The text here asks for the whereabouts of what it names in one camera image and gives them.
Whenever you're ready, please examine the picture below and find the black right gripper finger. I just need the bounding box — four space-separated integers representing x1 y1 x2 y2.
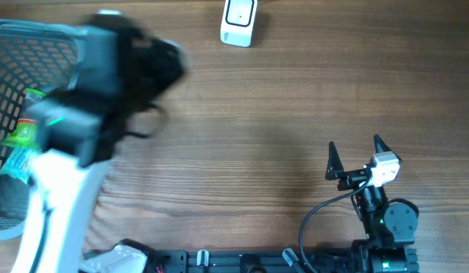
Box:
374 134 392 153
327 141 344 172

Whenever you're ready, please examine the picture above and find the green candy bag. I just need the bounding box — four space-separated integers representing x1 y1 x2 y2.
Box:
1 88 46 149

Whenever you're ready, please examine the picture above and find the teal tissue pack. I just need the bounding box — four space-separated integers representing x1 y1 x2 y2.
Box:
0 148 39 184

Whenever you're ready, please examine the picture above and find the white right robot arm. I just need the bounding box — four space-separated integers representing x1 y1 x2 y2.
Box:
325 134 419 272

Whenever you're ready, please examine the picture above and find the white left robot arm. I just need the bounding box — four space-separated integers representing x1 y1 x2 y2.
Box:
13 14 186 272

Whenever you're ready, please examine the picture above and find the white barcode scanner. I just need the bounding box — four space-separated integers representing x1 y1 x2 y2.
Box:
220 0 258 48

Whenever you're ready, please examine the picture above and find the grey plastic basket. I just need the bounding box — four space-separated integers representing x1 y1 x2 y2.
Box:
0 19 81 241

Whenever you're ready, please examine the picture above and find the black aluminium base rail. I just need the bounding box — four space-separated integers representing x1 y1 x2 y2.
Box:
80 238 421 273

